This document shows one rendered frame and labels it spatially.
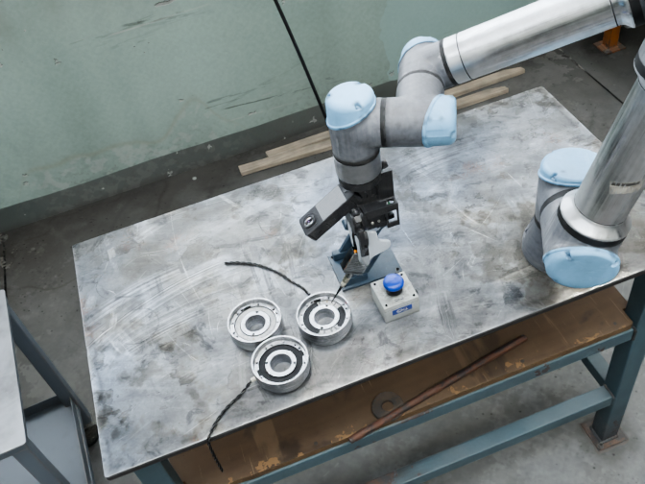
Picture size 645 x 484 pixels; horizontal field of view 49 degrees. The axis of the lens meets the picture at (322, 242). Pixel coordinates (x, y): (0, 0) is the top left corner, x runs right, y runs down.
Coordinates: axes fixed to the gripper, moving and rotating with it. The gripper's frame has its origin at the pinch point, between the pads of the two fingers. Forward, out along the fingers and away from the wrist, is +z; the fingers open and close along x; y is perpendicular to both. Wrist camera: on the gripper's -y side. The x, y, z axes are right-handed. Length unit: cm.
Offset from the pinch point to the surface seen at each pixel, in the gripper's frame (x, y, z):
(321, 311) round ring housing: -0.8, -9.3, 10.9
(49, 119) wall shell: 155, -74, 49
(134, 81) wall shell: 156, -40, 45
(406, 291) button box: -4.5, 6.9, 8.6
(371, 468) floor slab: 5, -5, 93
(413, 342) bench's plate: -12.7, 4.7, 13.2
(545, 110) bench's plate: 37, 59, 13
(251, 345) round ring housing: -4.0, -23.7, 9.9
